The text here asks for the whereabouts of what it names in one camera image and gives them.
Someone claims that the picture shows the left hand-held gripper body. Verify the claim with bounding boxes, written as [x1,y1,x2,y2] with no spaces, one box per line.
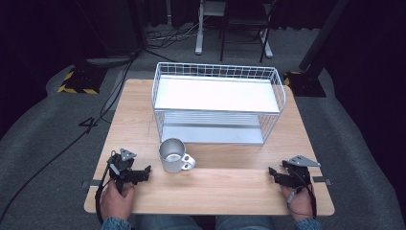
[107,148,144,194]

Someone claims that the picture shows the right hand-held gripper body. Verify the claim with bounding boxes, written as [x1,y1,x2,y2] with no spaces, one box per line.
[281,154,322,194]

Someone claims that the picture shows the silver metal cup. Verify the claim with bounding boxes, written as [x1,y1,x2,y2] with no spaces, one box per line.
[158,137,197,174]

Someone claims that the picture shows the white wire shelf rack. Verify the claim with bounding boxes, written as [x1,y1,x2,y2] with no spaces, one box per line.
[150,61,287,147]

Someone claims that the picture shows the person's right hand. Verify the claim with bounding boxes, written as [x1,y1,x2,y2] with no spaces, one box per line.
[280,185,316,222]

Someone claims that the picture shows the person's left hand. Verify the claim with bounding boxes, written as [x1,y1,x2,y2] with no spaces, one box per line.
[100,180,136,222]

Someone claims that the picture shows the grey tape strip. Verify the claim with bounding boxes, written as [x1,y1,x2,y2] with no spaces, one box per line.
[79,179,102,190]
[311,175,333,187]

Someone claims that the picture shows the person's legs in jeans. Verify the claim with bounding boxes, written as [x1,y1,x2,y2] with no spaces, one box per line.
[131,214,297,230]

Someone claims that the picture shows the yellow-black striped stand base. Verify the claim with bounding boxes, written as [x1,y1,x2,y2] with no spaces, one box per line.
[56,64,109,96]

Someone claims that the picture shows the black stand with striped base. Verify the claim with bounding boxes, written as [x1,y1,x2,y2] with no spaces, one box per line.
[282,0,350,99]

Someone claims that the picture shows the black chair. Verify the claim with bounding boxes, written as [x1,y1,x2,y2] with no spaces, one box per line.
[218,0,278,64]

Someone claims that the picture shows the black floor cable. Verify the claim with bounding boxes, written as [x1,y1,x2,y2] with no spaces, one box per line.
[0,51,142,223]

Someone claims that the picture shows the bundle of floor cables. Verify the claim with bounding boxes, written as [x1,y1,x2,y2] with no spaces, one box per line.
[146,18,212,51]

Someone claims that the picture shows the white desk frame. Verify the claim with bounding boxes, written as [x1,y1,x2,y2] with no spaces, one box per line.
[194,0,275,59]

